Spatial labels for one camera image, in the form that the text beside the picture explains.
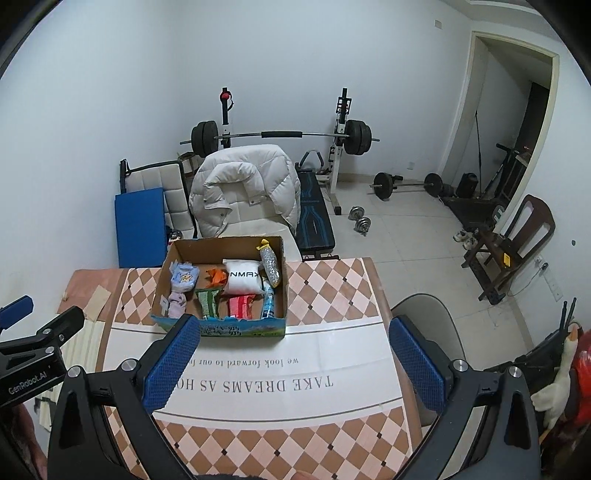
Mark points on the blue folded mat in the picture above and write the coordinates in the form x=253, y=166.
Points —
x=138, y=226

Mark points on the black and blue weight bench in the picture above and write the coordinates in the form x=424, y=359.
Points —
x=316, y=221

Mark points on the light blue star socks pack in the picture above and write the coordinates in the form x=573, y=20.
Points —
x=184, y=277

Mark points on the wall power sockets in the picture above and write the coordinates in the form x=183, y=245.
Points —
x=549, y=281

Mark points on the white barbell rack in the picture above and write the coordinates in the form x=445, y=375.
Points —
x=332, y=184

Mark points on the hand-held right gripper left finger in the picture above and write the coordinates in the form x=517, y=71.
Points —
x=173, y=360

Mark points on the black exercise machine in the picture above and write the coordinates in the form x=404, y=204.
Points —
x=505, y=170

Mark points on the black floor mat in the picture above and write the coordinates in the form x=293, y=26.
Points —
x=471, y=210

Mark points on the silver glitter pouch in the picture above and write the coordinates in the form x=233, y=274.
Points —
x=270, y=267

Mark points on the black speaker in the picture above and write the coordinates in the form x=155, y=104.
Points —
x=467, y=184

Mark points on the black router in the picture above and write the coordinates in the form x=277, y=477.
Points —
x=568, y=316

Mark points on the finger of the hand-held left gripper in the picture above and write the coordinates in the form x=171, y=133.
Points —
x=62, y=325
x=16, y=311

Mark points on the purple soft cloth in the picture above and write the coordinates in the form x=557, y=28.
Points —
x=178, y=304

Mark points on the dark wooden chair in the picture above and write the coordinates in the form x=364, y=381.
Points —
x=535, y=217

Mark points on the long barbell with black plates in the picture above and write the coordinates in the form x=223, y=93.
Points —
x=281, y=134

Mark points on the white ribbed mat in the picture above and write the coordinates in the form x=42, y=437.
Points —
x=87, y=341

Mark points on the doorway frame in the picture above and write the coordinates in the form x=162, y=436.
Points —
x=455, y=120

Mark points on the blue tube packet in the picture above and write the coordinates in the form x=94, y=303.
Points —
x=268, y=302

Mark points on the grey plastic chair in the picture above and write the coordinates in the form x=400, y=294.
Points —
x=429, y=314

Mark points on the cardboard box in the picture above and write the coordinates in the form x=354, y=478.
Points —
x=240, y=328

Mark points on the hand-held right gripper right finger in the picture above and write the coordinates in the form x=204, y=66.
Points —
x=415, y=364

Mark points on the white goose plush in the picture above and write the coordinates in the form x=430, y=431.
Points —
x=554, y=392

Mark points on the red packet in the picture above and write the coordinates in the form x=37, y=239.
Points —
x=240, y=307

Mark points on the green packet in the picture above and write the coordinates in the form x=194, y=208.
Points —
x=207, y=302

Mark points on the white chair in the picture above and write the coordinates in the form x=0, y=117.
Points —
x=258, y=228

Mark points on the short barbell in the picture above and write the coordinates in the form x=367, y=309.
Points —
x=385, y=184

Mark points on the tan paper piece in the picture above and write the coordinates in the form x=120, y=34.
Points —
x=98, y=302

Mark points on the black exercise equipment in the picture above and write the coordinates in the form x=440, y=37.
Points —
x=549, y=346

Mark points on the person's left forearm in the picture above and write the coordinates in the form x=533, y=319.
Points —
x=23, y=438

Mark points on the white soft packet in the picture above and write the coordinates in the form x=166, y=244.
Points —
x=242, y=279

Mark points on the white shoe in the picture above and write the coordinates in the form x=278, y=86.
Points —
x=472, y=242
x=461, y=236

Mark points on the chrome dumbbell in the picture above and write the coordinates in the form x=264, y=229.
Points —
x=362, y=226
x=356, y=213

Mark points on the red bag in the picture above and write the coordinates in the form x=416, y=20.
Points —
x=584, y=364

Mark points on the orange small packet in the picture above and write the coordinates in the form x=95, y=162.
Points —
x=216, y=278

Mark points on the white padded panel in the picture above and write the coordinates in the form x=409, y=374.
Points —
x=178, y=194

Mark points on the black metal frame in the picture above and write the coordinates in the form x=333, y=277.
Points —
x=123, y=175

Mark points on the white puffer jacket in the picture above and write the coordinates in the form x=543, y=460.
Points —
x=258, y=184

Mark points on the brown cardboard carton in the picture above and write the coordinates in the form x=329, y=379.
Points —
x=189, y=161

